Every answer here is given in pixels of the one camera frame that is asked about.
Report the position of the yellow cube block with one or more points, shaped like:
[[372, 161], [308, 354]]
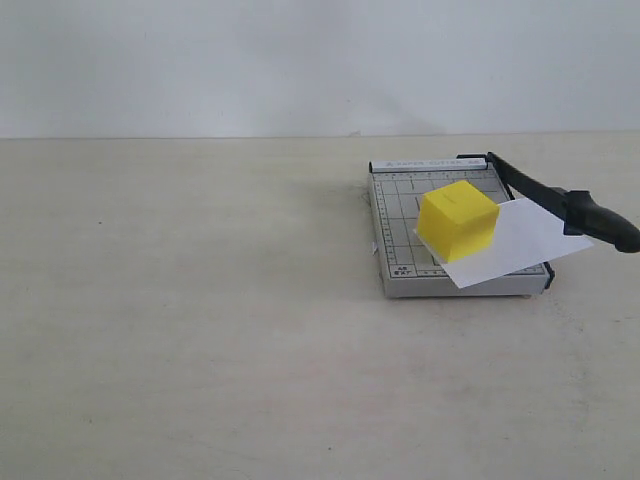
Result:
[[456, 221]]

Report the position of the white paper sheet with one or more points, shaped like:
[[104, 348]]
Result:
[[525, 235]]

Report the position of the black cutter blade arm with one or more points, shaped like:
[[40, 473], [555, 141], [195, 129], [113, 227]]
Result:
[[578, 211]]

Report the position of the grey paper cutter base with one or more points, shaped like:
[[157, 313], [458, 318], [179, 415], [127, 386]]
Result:
[[407, 268]]

